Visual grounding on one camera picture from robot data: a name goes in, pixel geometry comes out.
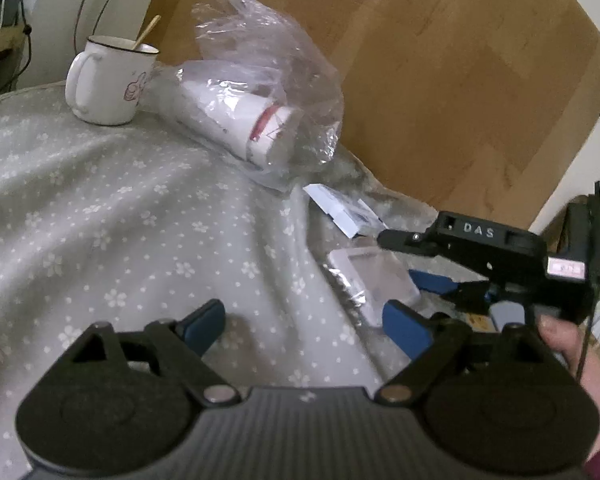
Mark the wooden stick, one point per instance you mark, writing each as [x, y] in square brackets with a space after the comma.
[147, 32]

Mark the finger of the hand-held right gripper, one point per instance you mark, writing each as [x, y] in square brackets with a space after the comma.
[432, 282]
[405, 240]

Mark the stack of white paper cups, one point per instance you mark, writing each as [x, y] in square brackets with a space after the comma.
[240, 110]

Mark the white card packet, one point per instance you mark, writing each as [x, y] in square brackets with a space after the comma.
[337, 207]

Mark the white enamel mug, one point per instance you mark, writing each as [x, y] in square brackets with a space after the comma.
[110, 85]

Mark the clear plastic bag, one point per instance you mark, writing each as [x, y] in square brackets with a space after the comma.
[290, 50]

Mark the clear plastic packet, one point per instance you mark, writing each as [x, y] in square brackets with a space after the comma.
[375, 280]

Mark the black power adapter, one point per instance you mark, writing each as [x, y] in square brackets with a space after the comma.
[9, 7]

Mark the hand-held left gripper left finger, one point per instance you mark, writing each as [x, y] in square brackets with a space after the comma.
[205, 325]

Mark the grey floral tablecloth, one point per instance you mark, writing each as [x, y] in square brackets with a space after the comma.
[105, 220]

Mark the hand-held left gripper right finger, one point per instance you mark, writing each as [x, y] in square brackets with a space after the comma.
[405, 327]

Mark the person's right hand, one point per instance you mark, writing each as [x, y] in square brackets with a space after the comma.
[560, 335]

